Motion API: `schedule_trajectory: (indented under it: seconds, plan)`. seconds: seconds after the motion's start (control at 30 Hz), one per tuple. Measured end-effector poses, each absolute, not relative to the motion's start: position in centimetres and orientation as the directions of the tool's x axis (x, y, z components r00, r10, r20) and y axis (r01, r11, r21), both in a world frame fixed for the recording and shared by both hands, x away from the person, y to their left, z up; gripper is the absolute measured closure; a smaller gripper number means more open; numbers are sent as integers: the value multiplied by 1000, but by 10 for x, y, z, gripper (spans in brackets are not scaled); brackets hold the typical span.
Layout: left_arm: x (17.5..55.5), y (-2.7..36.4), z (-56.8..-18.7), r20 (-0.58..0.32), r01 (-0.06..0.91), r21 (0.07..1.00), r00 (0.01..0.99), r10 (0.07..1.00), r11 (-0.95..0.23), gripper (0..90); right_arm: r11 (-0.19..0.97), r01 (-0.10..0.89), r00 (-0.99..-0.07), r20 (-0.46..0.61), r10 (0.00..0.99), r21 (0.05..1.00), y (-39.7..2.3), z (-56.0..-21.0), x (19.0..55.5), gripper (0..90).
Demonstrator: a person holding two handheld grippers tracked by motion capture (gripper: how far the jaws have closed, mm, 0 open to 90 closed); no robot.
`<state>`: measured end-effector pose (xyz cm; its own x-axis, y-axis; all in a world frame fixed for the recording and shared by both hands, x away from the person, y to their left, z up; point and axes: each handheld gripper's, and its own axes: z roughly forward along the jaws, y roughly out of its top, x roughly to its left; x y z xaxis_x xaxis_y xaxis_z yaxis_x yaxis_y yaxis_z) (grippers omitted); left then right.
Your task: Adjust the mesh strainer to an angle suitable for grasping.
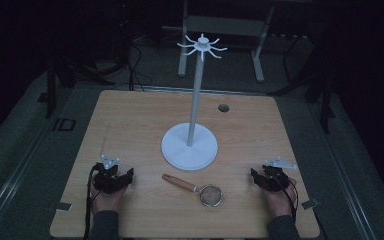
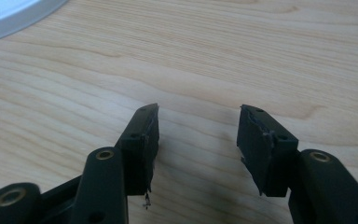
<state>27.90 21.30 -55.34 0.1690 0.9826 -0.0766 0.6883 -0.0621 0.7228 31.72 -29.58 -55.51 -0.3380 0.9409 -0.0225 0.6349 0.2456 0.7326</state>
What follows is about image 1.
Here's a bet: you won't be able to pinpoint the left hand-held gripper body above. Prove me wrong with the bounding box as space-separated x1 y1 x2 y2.
92 154 125 196

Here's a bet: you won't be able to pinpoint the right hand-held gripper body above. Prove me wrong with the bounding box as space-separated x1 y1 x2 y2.
259 156 298 193

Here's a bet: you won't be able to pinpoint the person's left hand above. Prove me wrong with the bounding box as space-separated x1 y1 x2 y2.
90 182 128 215

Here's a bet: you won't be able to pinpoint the person's right hand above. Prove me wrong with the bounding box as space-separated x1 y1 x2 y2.
262 177 298 218

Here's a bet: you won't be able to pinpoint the grey metal table clip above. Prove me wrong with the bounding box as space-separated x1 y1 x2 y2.
300 198 320 211

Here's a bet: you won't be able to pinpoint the black floor socket box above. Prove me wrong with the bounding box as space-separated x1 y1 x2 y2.
52 117 77 132

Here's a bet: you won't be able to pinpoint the white hook stand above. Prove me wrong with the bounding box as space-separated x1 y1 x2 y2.
160 33 229 172

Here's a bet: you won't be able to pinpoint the dark metal stand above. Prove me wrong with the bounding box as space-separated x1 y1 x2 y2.
268 33 336 135

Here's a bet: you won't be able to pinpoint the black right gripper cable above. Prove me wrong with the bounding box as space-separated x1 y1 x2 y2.
270 173 300 222

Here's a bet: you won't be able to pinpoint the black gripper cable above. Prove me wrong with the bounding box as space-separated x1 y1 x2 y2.
270 173 300 222
83 164 100 240

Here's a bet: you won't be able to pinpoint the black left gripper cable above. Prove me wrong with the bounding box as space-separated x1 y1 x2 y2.
83 164 100 240

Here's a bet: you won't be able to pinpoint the wooden handled mesh strainer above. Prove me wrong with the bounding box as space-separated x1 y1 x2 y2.
161 173 225 208

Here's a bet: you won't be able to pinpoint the black floor cables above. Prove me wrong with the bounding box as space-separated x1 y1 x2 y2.
126 36 154 92

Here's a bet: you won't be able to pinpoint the grey metal desk frame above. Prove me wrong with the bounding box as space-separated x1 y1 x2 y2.
177 0 277 84

